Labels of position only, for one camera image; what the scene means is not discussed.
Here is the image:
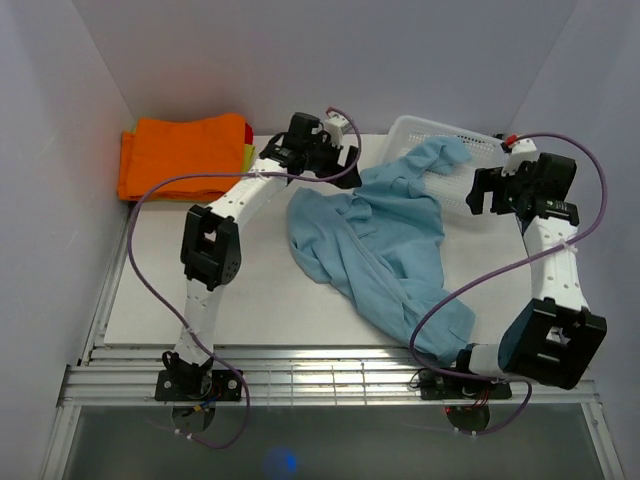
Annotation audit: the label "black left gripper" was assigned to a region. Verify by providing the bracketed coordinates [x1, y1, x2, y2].
[301, 133, 360, 189]

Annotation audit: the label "light blue trousers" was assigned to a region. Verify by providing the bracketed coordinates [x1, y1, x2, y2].
[287, 137, 475, 364]

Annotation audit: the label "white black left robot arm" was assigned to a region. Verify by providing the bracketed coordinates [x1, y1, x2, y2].
[156, 108, 361, 401]

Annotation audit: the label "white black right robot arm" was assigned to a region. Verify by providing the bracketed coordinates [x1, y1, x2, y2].
[451, 145, 607, 397]

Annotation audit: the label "folded red trousers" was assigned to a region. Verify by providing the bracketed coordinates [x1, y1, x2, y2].
[244, 123, 254, 145]

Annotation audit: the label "folded orange trousers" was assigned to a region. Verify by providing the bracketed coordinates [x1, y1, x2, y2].
[117, 113, 249, 202]

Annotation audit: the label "white perforated plastic basket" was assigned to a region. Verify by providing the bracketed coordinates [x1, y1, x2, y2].
[380, 115, 504, 216]

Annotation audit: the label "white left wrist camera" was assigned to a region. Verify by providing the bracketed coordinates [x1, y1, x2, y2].
[322, 111, 351, 145]

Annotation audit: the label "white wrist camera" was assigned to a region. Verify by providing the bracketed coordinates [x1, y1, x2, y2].
[322, 111, 351, 145]
[501, 135, 539, 176]

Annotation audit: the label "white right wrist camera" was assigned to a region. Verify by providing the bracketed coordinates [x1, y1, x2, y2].
[501, 135, 539, 176]

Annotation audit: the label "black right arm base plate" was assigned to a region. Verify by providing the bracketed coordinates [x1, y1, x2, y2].
[416, 369, 512, 401]

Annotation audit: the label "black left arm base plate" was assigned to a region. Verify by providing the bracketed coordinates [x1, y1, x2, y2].
[153, 370, 242, 403]

